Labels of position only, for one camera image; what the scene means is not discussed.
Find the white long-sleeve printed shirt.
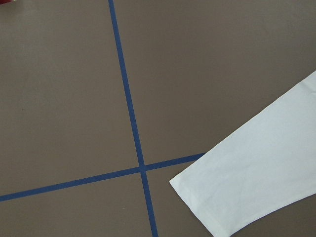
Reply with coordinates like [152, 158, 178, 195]
[170, 74, 316, 237]

